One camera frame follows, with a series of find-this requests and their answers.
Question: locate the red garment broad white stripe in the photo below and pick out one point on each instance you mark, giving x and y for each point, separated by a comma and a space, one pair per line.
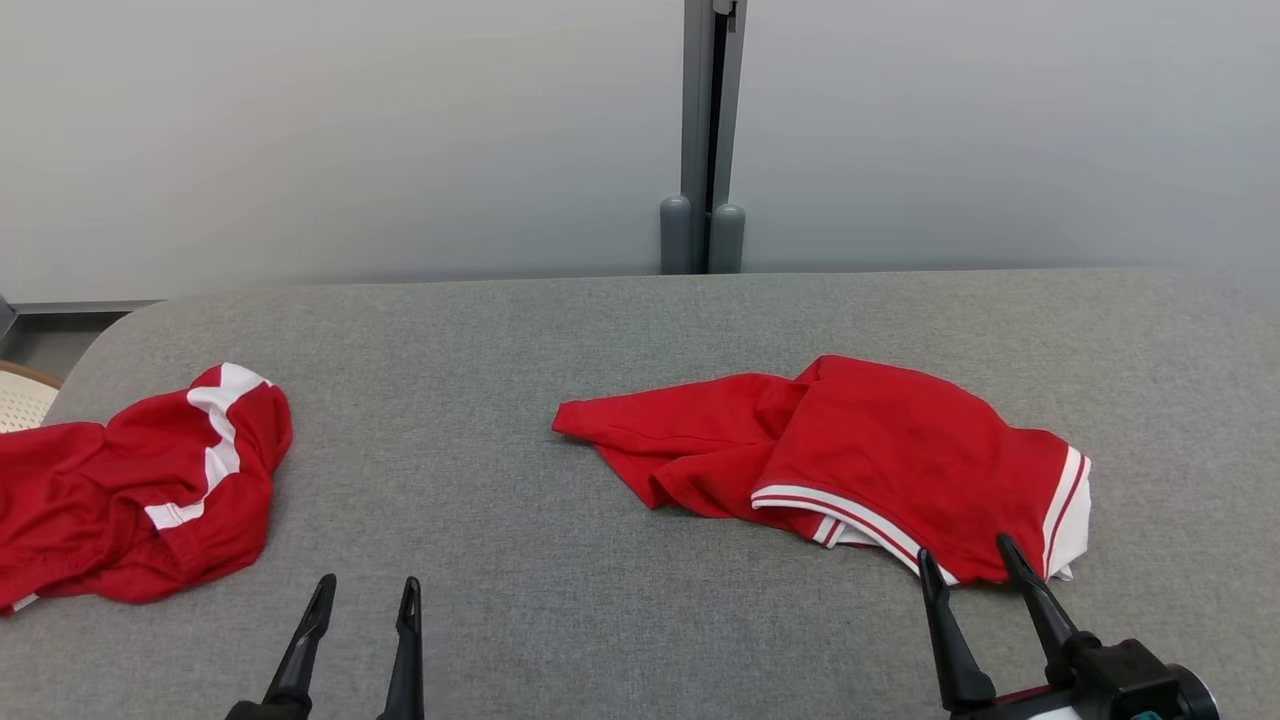
100, 500

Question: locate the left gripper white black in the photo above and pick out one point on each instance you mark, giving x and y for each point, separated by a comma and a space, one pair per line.
268, 712

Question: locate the red garment thin-striped white trim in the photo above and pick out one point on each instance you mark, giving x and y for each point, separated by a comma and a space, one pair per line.
880, 450

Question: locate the grey baseboard rail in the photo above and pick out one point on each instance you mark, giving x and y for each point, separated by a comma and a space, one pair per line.
80, 307

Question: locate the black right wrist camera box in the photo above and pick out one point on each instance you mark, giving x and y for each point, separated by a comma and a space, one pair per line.
1130, 675

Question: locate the grey cylindrical post foot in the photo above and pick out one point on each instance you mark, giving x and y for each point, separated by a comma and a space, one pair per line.
675, 235
727, 240

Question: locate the grey partition post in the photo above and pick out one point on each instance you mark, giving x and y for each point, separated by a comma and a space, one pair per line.
697, 100

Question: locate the white perforated basket brown rim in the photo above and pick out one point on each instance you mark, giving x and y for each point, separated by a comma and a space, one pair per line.
20, 400

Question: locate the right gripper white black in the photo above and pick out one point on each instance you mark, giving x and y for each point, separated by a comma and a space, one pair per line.
1065, 665

